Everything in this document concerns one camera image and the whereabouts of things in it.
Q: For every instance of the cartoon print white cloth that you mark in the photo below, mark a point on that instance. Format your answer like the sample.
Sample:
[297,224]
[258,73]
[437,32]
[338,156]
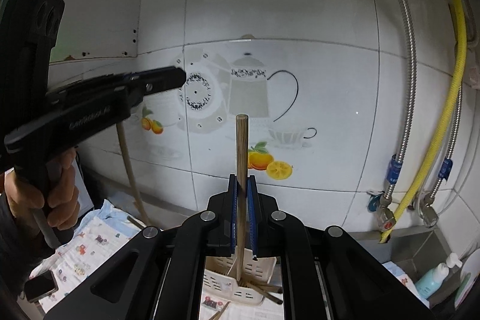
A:
[157,274]

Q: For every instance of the steel angle valve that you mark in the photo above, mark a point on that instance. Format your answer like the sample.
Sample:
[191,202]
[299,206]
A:
[426,211]

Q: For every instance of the person left hand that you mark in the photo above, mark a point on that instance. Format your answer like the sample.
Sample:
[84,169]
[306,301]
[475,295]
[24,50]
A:
[23,198]

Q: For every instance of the red handle water valve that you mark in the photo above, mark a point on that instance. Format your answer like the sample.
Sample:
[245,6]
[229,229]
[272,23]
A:
[379,205]

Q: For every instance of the black smartphone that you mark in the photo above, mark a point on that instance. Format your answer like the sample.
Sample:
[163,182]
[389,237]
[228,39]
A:
[40,286]

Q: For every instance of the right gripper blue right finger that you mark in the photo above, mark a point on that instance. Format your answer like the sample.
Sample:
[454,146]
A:
[251,209]

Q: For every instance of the wooden chopstick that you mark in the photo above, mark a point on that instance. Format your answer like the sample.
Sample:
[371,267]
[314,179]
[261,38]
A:
[268,295]

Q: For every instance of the beige plastic utensil holder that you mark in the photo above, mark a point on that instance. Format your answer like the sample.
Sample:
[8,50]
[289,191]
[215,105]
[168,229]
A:
[220,277]

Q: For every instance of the teal soap pump bottle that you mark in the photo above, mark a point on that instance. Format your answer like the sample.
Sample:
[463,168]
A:
[433,279]

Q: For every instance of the wooden chopstick one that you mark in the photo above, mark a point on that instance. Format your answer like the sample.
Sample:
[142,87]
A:
[217,315]

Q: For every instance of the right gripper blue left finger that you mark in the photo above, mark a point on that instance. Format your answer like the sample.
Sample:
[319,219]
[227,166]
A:
[233,191]

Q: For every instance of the wooden chopstick four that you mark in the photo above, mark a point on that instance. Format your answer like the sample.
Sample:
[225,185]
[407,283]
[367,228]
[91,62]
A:
[135,222]

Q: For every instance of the wooden chopstick three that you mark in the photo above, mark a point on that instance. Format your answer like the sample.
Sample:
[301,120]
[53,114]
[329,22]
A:
[241,174]

